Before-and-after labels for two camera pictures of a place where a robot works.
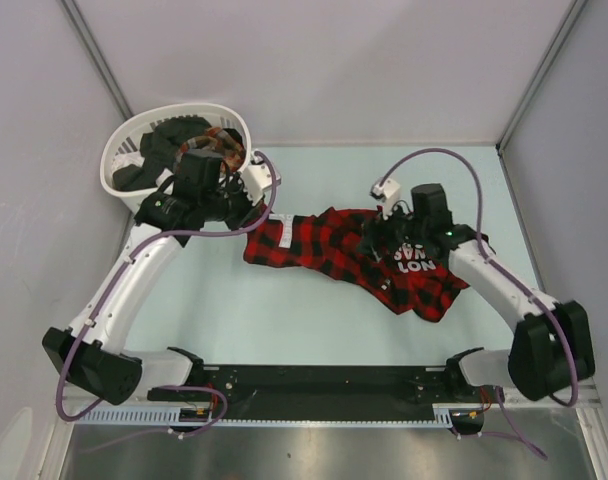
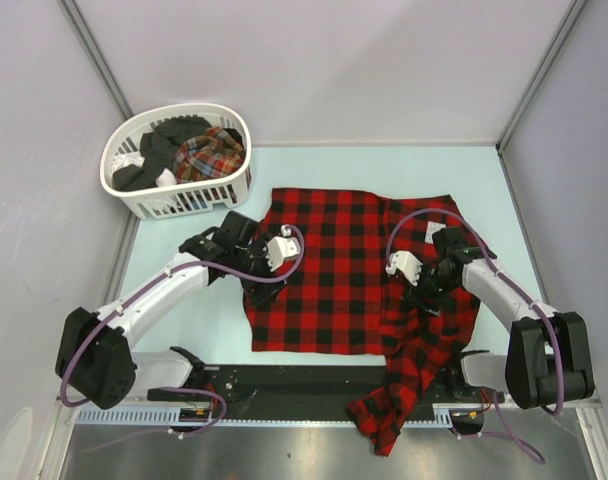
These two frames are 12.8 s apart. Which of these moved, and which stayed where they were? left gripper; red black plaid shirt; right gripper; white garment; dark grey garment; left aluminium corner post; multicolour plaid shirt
Moved: right gripper; left gripper; red black plaid shirt
Stayed: multicolour plaid shirt; left aluminium corner post; white garment; dark grey garment
